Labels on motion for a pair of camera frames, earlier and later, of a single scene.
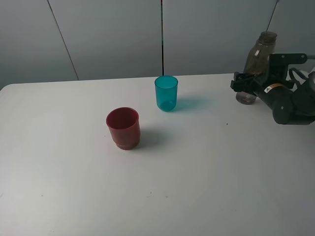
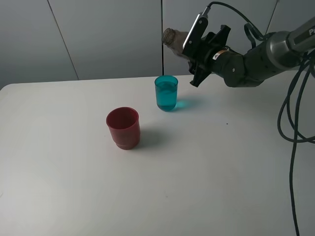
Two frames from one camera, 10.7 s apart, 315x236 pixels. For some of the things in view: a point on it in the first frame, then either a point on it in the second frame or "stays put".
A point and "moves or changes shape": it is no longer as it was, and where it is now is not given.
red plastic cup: (124, 125) stays put
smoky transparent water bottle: (257, 61) moves or changes shape
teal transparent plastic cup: (166, 90) stays put
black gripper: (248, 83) → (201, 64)
